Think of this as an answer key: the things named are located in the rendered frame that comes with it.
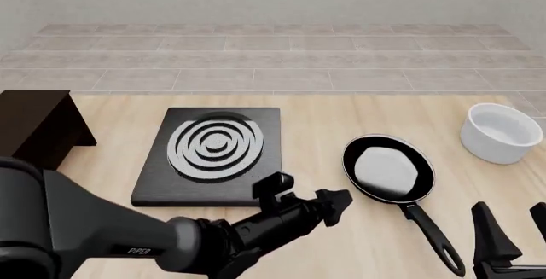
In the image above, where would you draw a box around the flat black stove plate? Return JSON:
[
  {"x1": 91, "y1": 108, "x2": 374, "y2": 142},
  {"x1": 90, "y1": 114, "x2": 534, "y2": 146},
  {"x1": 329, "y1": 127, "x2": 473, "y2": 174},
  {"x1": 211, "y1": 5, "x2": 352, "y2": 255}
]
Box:
[{"x1": 131, "y1": 106, "x2": 284, "y2": 208}]

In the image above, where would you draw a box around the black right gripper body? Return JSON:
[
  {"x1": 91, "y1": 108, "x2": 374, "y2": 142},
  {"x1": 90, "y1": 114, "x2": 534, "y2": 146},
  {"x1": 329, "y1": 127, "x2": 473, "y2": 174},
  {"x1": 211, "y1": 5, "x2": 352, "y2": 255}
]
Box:
[{"x1": 471, "y1": 253, "x2": 546, "y2": 279}]

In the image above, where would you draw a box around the white round bowl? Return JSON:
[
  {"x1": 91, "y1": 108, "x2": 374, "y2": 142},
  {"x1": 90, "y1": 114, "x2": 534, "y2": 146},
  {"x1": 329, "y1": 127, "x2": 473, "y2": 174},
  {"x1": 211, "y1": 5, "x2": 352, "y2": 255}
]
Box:
[{"x1": 459, "y1": 102, "x2": 544, "y2": 166}]

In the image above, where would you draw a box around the dark brown wooden cabinet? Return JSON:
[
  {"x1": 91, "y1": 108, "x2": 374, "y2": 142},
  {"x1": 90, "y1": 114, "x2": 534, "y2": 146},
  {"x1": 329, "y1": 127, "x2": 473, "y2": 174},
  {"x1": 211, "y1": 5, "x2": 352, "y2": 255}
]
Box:
[{"x1": 0, "y1": 90, "x2": 97, "y2": 171}]

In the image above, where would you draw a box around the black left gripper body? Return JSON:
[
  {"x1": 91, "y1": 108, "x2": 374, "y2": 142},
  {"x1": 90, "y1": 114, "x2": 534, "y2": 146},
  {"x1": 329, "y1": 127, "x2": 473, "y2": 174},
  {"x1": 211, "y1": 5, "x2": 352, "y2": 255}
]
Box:
[{"x1": 314, "y1": 189, "x2": 354, "y2": 228}]

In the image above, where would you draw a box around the black frying pan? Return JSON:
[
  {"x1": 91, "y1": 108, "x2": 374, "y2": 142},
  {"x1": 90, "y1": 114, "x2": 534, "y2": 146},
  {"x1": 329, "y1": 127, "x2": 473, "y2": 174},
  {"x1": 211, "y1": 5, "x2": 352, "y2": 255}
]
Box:
[{"x1": 341, "y1": 133, "x2": 468, "y2": 278}]

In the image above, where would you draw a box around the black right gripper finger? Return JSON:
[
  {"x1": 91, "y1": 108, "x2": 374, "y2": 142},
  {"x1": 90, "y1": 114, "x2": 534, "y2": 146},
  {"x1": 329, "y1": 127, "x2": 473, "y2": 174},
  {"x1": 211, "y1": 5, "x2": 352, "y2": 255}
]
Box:
[
  {"x1": 470, "y1": 201, "x2": 524, "y2": 264},
  {"x1": 528, "y1": 201, "x2": 546, "y2": 233}
]

